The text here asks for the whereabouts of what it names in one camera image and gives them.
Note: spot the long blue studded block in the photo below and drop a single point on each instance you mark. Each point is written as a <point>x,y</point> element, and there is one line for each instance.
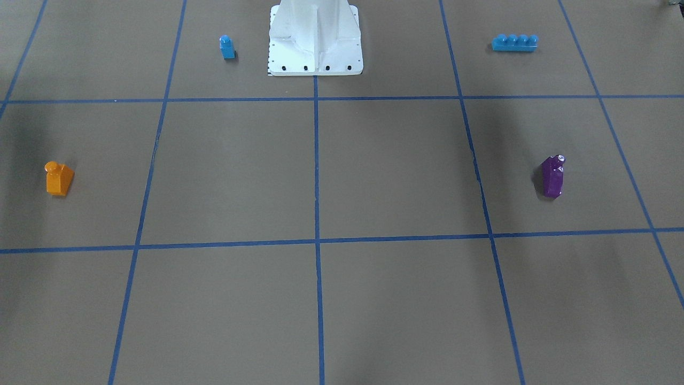
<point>515,43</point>

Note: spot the small blue block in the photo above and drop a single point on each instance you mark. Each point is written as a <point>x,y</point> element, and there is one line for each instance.
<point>226,47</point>

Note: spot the purple trapezoid block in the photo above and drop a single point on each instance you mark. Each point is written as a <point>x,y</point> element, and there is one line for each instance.
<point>553,176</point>

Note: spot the orange trapezoid block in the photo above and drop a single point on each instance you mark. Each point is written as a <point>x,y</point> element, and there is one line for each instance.
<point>58,178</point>

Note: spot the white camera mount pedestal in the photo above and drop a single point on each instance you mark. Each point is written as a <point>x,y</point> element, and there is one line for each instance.
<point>314,38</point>

